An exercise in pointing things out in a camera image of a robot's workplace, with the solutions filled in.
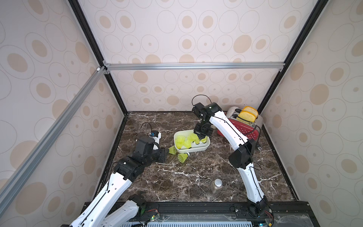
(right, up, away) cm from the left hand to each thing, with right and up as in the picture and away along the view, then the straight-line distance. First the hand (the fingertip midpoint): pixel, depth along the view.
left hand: (168, 149), depth 72 cm
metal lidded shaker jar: (+25, -19, 0) cm, 31 cm away
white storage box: (+10, +6, +28) cm, 30 cm away
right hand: (+14, +4, +13) cm, 20 cm away
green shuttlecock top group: (0, -4, +20) cm, 21 cm away
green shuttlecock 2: (+14, +5, +11) cm, 18 cm away
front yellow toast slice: (+48, +18, +16) cm, 54 cm away
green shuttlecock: (+11, 0, +24) cm, 26 cm away
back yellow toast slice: (+51, +22, +19) cm, 59 cm away
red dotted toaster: (+50, +9, +15) cm, 53 cm away
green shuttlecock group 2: (+5, +1, +25) cm, 26 cm away
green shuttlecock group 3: (+22, +2, +25) cm, 34 cm away
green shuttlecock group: (+7, -8, +18) cm, 21 cm away
